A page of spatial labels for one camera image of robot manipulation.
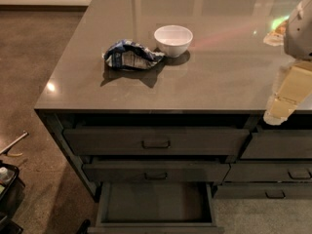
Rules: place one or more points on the middle right drawer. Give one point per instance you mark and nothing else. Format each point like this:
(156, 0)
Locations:
(269, 172)

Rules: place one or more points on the open bottom left drawer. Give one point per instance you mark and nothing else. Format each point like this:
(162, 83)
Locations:
(155, 208)

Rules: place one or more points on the middle left drawer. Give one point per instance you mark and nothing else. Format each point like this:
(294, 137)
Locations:
(155, 171)

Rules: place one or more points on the white ceramic bowl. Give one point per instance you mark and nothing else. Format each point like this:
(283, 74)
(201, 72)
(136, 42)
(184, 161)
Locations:
(173, 40)

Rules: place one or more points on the top left drawer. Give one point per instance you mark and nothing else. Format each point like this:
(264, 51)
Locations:
(155, 140)

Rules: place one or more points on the blue chip bag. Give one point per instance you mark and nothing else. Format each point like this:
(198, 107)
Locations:
(128, 55)

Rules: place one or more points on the black object near drawer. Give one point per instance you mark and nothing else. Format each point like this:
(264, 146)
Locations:
(84, 227)

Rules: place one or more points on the dark grey drawer cabinet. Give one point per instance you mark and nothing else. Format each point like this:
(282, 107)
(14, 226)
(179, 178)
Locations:
(223, 80)

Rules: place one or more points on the bottom right drawer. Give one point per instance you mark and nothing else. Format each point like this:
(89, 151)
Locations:
(264, 191)

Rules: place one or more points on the black bin with bottle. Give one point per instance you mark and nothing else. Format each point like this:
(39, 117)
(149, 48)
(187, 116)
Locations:
(10, 197)

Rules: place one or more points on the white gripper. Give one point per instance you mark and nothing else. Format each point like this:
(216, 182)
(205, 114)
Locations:
(299, 36)

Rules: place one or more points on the top right drawer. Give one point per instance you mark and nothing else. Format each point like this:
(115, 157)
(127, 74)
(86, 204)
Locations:
(279, 144)

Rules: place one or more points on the metal tool on floor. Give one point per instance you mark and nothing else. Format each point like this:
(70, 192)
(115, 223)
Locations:
(6, 150)

